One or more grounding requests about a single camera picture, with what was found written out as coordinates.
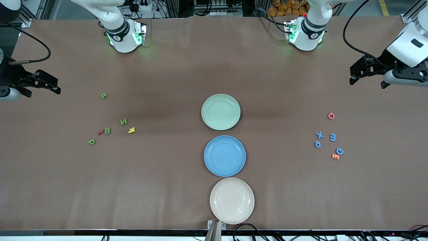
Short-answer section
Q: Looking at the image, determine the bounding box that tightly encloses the white power strip with plugs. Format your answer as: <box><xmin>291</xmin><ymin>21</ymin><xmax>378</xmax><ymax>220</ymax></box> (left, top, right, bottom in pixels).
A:
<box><xmin>129</xmin><ymin>0</ymin><xmax>153</xmax><ymax>12</ymax></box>

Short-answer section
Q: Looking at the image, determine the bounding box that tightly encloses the light green plate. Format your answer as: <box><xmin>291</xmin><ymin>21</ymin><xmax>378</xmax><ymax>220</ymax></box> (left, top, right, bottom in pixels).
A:
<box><xmin>201</xmin><ymin>94</ymin><xmax>241</xmax><ymax>131</ymax></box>

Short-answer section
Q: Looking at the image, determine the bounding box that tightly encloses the blue plate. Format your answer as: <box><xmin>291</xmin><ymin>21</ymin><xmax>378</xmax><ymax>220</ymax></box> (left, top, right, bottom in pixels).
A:
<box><xmin>204</xmin><ymin>135</ymin><xmax>246</xmax><ymax>177</ymax></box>

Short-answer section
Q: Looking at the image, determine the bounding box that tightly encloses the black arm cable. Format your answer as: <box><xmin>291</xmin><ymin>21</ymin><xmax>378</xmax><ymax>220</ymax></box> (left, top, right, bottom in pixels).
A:
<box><xmin>342</xmin><ymin>0</ymin><xmax>392</xmax><ymax>70</ymax></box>
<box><xmin>0</xmin><ymin>23</ymin><xmax>51</xmax><ymax>64</ymax></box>

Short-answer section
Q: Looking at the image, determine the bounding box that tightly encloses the black looped cable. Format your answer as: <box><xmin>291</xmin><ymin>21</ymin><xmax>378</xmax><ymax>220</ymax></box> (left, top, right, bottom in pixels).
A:
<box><xmin>233</xmin><ymin>224</ymin><xmax>268</xmax><ymax>241</ymax></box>

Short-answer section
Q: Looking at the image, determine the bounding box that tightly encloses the beige plate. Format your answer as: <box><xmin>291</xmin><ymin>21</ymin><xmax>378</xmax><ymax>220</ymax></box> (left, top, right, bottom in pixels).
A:
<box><xmin>210</xmin><ymin>177</ymin><xmax>255</xmax><ymax>225</ymax></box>

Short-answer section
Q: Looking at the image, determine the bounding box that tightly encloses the pile of orange objects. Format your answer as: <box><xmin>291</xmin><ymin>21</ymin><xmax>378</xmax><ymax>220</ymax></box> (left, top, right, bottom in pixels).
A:
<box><xmin>267</xmin><ymin>0</ymin><xmax>309</xmax><ymax>18</ymax></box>

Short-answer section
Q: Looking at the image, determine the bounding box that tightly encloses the aluminium frame profile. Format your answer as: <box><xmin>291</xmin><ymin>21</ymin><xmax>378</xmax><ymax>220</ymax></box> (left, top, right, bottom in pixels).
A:
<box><xmin>20</xmin><ymin>0</ymin><xmax>47</xmax><ymax>28</ymax></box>
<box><xmin>402</xmin><ymin>0</ymin><xmax>428</xmax><ymax>24</ymax></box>

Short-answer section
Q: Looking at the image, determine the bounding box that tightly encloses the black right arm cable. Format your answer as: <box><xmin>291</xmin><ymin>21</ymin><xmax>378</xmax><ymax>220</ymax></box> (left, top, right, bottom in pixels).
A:
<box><xmin>0</xmin><ymin>23</ymin><xmax>51</xmax><ymax>64</ymax></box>

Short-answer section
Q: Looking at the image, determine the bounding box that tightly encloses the metal bracket at table edge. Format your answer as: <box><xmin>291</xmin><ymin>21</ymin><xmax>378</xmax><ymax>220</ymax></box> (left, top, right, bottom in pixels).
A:
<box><xmin>207</xmin><ymin>220</ymin><xmax>226</xmax><ymax>241</ymax></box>

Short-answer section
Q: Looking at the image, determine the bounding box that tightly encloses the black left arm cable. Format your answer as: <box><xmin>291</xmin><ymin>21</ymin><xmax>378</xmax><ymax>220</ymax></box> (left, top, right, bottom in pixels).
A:
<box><xmin>342</xmin><ymin>0</ymin><xmax>392</xmax><ymax>70</ymax></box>

